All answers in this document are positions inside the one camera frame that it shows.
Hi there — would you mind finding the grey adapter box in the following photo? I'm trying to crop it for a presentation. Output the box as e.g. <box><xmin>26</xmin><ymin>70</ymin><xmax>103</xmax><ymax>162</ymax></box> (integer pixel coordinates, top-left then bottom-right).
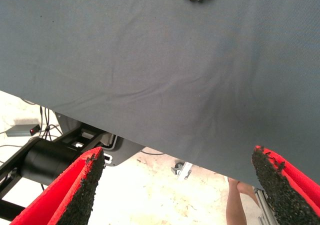
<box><xmin>5</xmin><ymin>124</ymin><xmax>41</xmax><ymax>137</ymax></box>

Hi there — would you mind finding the aluminium profile frame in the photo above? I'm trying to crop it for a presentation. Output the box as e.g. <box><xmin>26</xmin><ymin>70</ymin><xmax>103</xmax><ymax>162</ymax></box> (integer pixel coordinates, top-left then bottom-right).
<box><xmin>251</xmin><ymin>187</ymin><xmax>280</xmax><ymax>225</ymax></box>

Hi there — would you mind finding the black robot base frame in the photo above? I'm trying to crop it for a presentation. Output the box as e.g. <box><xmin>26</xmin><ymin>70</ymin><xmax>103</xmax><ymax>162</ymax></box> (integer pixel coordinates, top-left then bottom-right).
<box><xmin>0</xmin><ymin>124</ymin><xmax>111</xmax><ymax>222</ymax></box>

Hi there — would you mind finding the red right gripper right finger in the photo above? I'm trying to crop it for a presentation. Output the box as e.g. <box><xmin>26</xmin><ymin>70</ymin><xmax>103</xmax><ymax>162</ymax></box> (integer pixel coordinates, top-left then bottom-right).
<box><xmin>251</xmin><ymin>145</ymin><xmax>320</xmax><ymax>225</ymax></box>

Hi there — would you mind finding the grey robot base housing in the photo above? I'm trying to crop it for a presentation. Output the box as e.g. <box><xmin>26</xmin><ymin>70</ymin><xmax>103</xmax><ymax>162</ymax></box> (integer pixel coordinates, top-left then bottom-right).
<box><xmin>53</xmin><ymin>111</ymin><xmax>145</xmax><ymax>166</ymax></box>

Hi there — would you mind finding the black floor cable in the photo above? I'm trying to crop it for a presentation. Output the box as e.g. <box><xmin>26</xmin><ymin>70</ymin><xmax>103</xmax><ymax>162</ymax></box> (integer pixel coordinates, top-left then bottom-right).
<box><xmin>139</xmin><ymin>149</ymin><xmax>165</xmax><ymax>156</ymax></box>
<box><xmin>37</xmin><ymin>104</ymin><xmax>62</xmax><ymax>142</ymax></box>

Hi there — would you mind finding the grey caster wheel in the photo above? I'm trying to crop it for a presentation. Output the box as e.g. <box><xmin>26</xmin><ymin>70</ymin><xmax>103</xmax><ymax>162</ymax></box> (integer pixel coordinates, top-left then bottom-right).
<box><xmin>170</xmin><ymin>161</ymin><xmax>185</xmax><ymax>176</ymax></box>

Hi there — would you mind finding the person's bare leg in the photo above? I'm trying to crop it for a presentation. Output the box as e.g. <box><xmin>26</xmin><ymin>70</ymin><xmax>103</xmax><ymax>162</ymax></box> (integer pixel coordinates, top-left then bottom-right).
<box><xmin>225</xmin><ymin>177</ymin><xmax>260</xmax><ymax>225</ymax></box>

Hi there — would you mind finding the dark grey table cloth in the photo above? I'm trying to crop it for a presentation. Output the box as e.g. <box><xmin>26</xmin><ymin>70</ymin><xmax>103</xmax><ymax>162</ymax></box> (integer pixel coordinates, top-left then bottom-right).
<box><xmin>0</xmin><ymin>0</ymin><xmax>320</xmax><ymax>191</ymax></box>

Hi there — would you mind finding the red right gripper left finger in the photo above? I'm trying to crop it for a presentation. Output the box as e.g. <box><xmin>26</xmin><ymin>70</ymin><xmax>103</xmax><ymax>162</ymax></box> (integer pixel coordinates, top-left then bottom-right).
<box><xmin>9</xmin><ymin>146</ymin><xmax>106</xmax><ymax>225</ymax></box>

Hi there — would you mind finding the aluminium profile leg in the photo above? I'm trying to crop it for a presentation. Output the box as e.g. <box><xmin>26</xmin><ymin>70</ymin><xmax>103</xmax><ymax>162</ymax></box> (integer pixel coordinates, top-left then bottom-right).
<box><xmin>176</xmin><ymin>161</ymin><xmax>193</xmax><ymax>181</ymax></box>

